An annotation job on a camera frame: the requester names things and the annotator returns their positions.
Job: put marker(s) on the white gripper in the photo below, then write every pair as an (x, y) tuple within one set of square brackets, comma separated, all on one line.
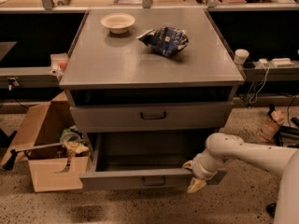
[(199, 169)]

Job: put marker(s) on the grey drawer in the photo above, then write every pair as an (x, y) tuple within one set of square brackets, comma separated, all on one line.
[(150, 117), (142, 160)]

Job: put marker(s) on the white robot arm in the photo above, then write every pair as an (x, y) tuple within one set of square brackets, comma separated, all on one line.
[(281, 161)]

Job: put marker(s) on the grey top drawer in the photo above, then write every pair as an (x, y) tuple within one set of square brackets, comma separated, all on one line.
[(150, 117)]

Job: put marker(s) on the grey drawer cabinet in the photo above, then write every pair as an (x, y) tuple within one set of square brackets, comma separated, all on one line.
[(107, 69)]

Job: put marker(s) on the open cardboard box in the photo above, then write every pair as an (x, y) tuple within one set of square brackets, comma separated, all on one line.
[(43, 125)]

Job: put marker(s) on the brown bottle on floor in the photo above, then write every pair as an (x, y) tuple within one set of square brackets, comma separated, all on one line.
[(275, 119)]

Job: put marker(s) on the black office chair base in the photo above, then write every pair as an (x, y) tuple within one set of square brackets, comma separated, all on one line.
[(271, 208)]

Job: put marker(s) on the grey side shelf right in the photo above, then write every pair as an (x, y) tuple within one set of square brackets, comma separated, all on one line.
[(285, 73)]

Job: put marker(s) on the grey side shelf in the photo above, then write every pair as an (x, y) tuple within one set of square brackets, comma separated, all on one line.
[(27, 77), (285, 73)]

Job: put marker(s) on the trash inside cardboard box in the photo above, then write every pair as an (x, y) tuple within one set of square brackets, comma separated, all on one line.
[(72, 140)]

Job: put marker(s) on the white cylindrical bottle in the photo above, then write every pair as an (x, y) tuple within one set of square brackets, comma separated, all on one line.
[(240, 56)]

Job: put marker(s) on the blue chip bag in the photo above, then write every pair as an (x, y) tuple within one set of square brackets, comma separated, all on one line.
[(166, 41)]

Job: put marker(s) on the white power strip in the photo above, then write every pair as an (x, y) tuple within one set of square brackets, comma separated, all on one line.
[(282, 62)]

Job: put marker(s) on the white paper bowl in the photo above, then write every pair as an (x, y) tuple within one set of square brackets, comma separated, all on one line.
[(118, 23)]

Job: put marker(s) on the clear bag with orange item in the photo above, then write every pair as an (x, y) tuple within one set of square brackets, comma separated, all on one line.
[(58, 63)]

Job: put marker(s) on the grey side shelf left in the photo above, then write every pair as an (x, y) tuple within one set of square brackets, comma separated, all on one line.
[(27, 77)]

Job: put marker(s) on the grabber tool with black handle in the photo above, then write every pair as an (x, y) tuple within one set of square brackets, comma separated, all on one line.
[(9, 164)]

